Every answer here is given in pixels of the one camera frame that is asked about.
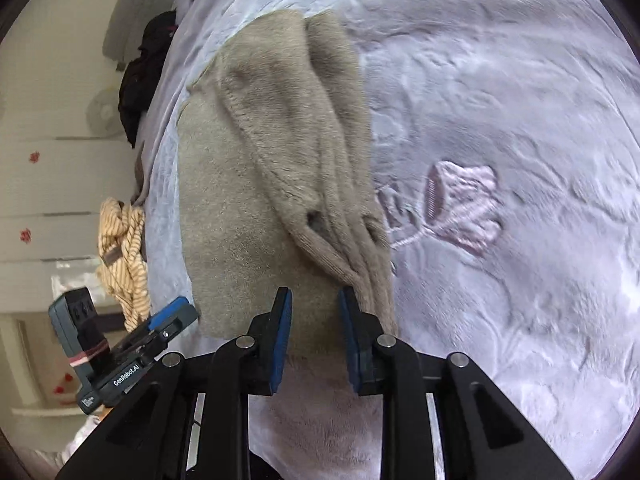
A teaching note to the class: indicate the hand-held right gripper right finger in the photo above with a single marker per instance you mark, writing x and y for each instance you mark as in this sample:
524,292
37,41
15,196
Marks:
350,340

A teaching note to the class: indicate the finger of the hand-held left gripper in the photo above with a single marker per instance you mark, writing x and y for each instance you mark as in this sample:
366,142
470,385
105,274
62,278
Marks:
172,312

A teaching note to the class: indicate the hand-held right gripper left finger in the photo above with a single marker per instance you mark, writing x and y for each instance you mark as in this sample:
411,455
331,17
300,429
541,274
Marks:
282,340

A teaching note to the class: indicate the beige sweater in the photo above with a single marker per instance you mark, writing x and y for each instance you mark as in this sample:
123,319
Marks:
235,200

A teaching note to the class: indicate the cream striped garment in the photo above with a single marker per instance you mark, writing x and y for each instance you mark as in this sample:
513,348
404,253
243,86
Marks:
122,260

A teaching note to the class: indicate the red flower sticker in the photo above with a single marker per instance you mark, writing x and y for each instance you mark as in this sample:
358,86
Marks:
34,156
24,234

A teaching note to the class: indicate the white wardrobe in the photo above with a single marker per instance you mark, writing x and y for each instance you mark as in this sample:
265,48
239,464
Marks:
50,190

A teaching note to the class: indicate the white electric fan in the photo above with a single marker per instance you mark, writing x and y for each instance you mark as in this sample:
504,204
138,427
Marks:
102,112

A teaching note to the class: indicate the black clothing pile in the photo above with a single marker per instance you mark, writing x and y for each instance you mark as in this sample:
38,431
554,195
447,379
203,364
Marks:
142,80

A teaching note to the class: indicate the lavender embossed bedspread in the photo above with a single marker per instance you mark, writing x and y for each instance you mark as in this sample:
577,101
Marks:
500,110

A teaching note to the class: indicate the grey padded headboard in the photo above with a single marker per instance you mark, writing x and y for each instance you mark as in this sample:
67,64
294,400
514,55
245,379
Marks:
132,15

